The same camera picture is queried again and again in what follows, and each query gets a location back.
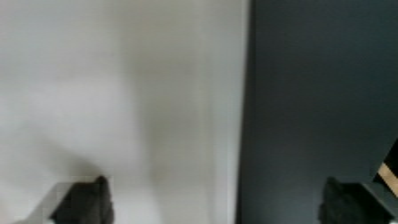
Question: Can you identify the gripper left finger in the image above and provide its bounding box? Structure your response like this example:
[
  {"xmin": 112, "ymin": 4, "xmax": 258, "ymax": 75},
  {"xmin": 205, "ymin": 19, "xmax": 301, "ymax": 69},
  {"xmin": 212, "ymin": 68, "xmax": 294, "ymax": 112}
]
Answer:
[{"xmin": 50, "ymin": 176, "xmax": 114, "ymax": 224}]

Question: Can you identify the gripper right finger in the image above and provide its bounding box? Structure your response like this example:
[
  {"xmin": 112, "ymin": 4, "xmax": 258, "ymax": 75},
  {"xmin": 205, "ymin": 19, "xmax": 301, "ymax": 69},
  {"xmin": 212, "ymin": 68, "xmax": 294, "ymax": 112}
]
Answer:
[{"xmin": 318, "ymin": 177, "xmax": 398, "ymax": 224}]

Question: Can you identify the large white drawer housing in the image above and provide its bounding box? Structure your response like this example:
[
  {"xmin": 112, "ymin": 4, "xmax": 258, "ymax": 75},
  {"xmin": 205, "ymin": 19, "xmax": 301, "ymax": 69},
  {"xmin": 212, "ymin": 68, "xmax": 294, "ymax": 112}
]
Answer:
[{"xmin": 0, "ymin": 0, "xmax": 249, "ymax": 224}]

